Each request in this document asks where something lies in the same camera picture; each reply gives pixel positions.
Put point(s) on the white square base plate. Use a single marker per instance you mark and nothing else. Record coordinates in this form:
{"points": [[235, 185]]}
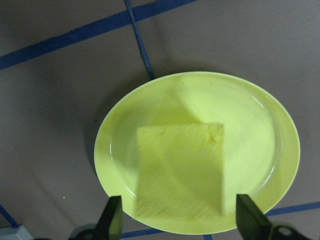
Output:
{"points": [[15, 233]]}

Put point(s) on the yellow round plate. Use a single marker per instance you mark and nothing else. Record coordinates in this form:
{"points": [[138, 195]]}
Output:
{"points": [[250, 112]]}

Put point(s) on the yellow foam cube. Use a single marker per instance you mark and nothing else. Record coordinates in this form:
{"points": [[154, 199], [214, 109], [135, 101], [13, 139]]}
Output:
{"points": [[180, 170]]}

